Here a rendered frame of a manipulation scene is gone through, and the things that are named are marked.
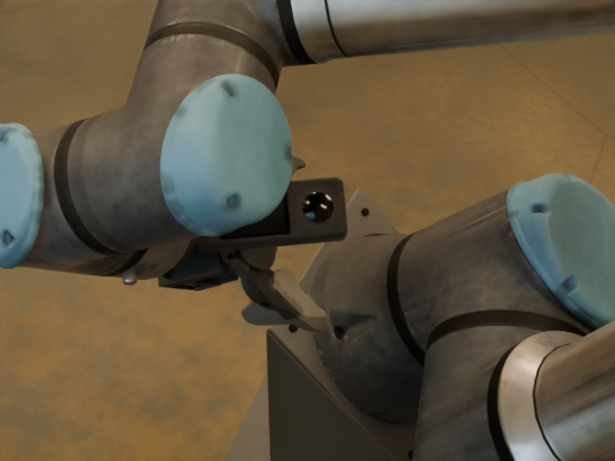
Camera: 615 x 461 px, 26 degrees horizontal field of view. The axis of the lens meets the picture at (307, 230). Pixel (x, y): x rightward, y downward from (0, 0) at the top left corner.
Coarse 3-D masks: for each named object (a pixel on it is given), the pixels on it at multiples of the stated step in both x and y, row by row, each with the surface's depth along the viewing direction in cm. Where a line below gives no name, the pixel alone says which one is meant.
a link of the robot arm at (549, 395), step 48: (480, 336) 109; (528, 336) 108; (576, 336) 106; (432, 384) 110; (480, 384) 103; (528, 384) 100; (576, 384) 95; (432, 432) 107; (480, 432) 101; (528, 432) 98; (576, 432) 95
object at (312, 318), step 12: (276, 276) 106; (288, 276) 107; (276, 288) 105; (288, 288) 107; (252, 300) 109; (288, 300) 106; (300, 300) 108; (312, 300) 109; (252, 312) 110; (264, 312) 109; (276, 312) 109; (300, 312) 107; (312, 312) 109; (324, 312) 111; (252, 324) 111; (264, 324) 111; (276, 324) 110; (288, 324) 110; (300, 324) 109; (312, 324) 109; (324, 324) 111
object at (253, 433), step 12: (264, 384) 151; (264, 396) 149; (252, 408) 148; (264, 408) 148; (252, 420) 147; (264, 420) 147; (240, 432) 146; (252, 432) 146; (264, 432) 146; (240, 444) 145; (252, 444) 145; (264, 444) 145; (228, 456) 143; (240, 456) 143; (252, 456) 143; (264, 456) 143
